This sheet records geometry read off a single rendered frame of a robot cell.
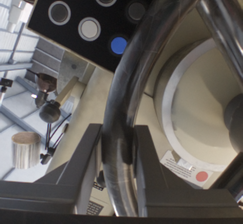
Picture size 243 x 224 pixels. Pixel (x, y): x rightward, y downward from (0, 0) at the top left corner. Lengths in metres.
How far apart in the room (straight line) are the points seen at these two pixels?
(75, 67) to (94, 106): 0.16
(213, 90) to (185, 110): 0.05
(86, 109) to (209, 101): 0.24
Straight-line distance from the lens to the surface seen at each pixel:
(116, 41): 0.24
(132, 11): 0.25
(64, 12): 0.26
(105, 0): 0.25
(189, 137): 0.28
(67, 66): 0.50
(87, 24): 0.25
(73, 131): 0.40
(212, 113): 0.27
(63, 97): 0.38
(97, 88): 0.36
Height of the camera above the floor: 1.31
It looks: 13 degrees up
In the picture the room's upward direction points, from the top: 151 degrees counter-clockwise
